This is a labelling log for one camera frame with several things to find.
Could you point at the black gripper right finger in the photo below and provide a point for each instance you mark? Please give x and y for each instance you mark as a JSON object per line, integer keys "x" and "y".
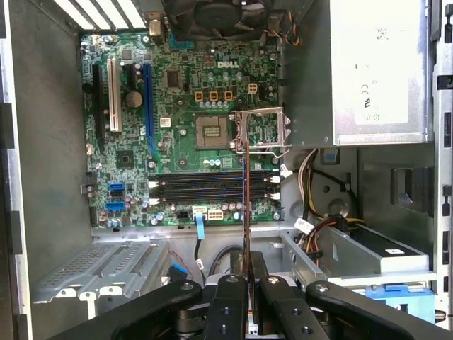
{"x": 283, "y": 311}

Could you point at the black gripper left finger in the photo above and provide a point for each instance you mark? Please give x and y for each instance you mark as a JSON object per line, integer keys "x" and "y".
{"x": 226, "y": 311}

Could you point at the dark RAM stick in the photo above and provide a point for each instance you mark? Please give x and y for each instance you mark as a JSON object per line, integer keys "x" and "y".
{"x": 247, "y": 212}

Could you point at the RAM slot with black clips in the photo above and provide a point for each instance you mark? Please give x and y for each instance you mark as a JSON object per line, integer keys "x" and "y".
{"x": 198, "y": 190}
{"x": 198, "y": 174}

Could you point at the grey metal drive cage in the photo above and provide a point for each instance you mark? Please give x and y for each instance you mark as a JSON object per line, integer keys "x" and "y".
{"x": 357, "y": 255}

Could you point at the white power connector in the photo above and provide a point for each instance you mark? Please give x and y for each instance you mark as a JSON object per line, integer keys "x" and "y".
{"x": 216, "y": 215}

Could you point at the black board connector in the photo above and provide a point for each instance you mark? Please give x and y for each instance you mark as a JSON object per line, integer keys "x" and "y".
{"x": 182, "y": 214}

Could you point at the blue drive bay latch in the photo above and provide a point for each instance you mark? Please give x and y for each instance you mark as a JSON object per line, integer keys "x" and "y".
{"x": 396, "y": 304}

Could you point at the perforated metal disk bay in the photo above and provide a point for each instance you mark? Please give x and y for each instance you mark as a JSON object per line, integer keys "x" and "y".
{"x": 106, "y": 262}

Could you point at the blue SATA port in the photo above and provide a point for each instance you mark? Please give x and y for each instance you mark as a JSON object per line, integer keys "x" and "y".
{"x": 117, "y": 187}
{"x": 115, "y": 206}

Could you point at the green motherboard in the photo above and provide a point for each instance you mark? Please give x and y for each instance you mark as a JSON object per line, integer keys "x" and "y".
{"x": 177, "y": 141}

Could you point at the CPU socket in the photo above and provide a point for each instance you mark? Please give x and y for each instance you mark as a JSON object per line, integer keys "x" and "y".
{"x": 212, "y": 132}

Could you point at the black chipset chip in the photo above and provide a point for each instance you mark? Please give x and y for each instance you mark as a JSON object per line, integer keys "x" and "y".
{"x": 125, "y": 159}

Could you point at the metal socket cover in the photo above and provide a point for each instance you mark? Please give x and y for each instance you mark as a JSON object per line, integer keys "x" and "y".
{"x": 263, "y": 111}

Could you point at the blue expansion slot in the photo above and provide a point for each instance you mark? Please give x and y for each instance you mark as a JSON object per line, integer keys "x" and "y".
{"x": 148, "y": 106}

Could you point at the grey power supply unit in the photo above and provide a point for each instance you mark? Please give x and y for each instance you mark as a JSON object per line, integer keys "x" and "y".
{"x": 318, "y": 88}

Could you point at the silver coin battery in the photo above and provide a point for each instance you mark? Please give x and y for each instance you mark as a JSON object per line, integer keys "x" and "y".
{"x": 134, "y": 99}

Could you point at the long black expansion slot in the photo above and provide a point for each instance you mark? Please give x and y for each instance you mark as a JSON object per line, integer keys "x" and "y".
{"x": 98, "y": 106}

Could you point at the white expansion slot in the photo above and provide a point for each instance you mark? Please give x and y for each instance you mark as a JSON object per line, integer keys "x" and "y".
{"x": 114, "y": 95}

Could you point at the black and grey PC case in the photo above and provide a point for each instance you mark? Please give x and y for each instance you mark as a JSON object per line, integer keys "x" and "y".
{"x": 46, "y": 141}

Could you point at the short black expansion slot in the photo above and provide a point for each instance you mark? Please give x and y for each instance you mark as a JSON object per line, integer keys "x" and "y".
{"x": 133, "y": 76}

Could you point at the black case fan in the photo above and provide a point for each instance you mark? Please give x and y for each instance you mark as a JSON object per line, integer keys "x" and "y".
{"x": 219, "y": 17}

